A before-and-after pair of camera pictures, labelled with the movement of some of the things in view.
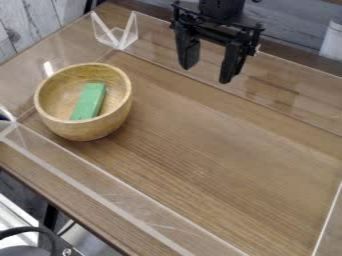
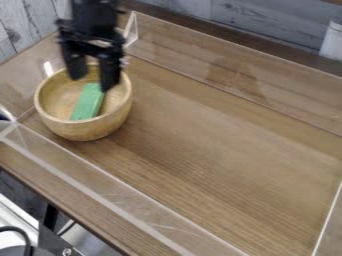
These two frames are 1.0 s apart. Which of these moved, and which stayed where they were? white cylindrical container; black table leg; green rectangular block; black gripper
Moved: black gripper
Stayed: white cylindrical container; black table leg; green rectangular block
